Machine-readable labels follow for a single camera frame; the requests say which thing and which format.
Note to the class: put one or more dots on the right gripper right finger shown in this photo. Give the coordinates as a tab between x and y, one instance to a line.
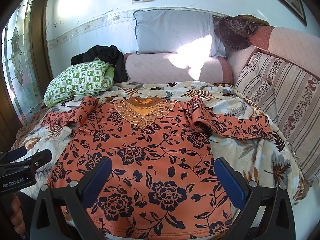
265	213

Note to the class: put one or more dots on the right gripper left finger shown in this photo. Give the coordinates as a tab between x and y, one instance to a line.
61	213

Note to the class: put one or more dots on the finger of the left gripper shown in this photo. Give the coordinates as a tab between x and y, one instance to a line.
13	155
36	161

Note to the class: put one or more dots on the orange black floral shirt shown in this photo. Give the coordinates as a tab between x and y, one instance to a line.
162	183

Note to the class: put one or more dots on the person's left hand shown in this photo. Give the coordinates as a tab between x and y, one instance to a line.
12	214

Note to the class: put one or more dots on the stained glass wooden door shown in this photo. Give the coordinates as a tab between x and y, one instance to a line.
25	67

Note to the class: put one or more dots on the green white checkered pillow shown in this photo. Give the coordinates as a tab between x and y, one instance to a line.
78	80

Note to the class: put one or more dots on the striped floral cushion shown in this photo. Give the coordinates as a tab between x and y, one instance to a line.
290	97

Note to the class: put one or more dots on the black garment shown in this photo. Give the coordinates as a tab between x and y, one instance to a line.
109	54

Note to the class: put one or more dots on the pink sofa cushion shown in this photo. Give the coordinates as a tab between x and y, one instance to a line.
169	68

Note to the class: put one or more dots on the pink beige sofa backrest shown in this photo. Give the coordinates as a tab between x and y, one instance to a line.
296	47

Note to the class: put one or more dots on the dark furry cushion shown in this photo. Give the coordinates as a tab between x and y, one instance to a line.
235	31

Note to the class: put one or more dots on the grey quilted pillow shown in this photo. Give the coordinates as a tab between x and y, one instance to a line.
169	31

